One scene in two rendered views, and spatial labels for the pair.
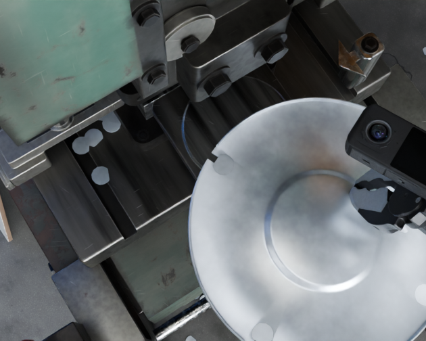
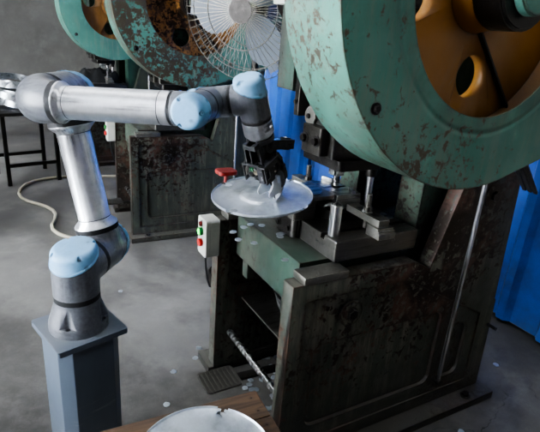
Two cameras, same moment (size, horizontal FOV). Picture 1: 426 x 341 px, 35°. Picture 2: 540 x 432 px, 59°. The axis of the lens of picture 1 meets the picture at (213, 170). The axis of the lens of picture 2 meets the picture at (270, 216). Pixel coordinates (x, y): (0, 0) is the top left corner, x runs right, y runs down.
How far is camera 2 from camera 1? 1.48 m
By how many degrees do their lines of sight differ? 72
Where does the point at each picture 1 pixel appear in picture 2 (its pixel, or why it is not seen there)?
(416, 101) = (328, 272)
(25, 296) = not seen: hidden behind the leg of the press
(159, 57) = (297, 96)
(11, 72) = (283, 56)
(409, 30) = not seen: outside the picture
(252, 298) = (240, 183)
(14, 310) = not seen: hidden behind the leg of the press
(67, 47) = (288, 58)
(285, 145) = (294, 191)
